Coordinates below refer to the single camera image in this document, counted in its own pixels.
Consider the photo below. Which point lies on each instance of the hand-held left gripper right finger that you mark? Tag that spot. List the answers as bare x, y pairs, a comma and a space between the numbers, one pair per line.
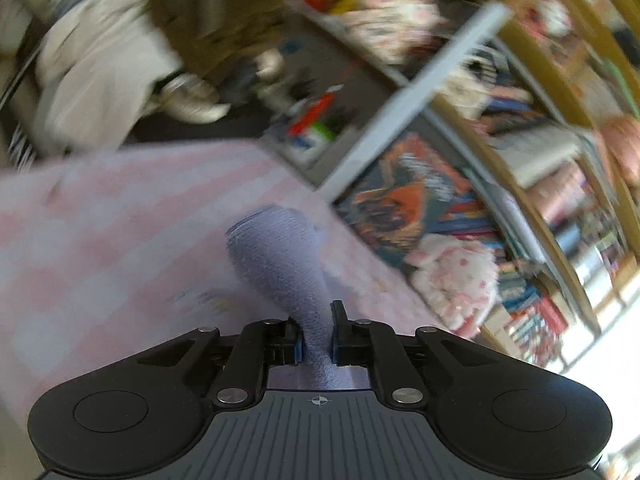
336, 347

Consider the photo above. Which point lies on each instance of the pink checkered tablecloth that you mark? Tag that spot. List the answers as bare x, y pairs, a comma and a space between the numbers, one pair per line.
125, 240

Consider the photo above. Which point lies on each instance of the row of colourful books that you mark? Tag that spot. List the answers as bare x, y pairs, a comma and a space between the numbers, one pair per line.
560, 240

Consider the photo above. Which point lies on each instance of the white pink plush bunny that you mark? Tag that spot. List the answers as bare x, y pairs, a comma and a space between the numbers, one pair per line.
460, 275

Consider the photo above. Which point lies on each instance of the wooden bookshelf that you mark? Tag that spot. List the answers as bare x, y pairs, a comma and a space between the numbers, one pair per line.
525, 110

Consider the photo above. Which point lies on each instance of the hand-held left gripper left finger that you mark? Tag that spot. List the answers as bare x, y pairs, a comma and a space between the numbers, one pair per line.
298, 349

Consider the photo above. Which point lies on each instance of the large illustrated book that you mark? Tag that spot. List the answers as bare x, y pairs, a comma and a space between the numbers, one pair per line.
405, 200

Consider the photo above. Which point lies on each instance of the lavender knit garment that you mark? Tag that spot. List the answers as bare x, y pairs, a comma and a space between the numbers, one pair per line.
285, 255

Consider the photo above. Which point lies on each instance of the pile of white clothing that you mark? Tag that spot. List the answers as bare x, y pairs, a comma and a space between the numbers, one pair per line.
100, 60

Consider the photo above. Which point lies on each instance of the white shelf post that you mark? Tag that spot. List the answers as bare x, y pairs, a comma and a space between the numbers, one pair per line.
415, 100

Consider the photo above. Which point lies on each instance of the box of colourful toys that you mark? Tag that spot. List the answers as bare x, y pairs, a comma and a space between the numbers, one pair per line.
312, 122

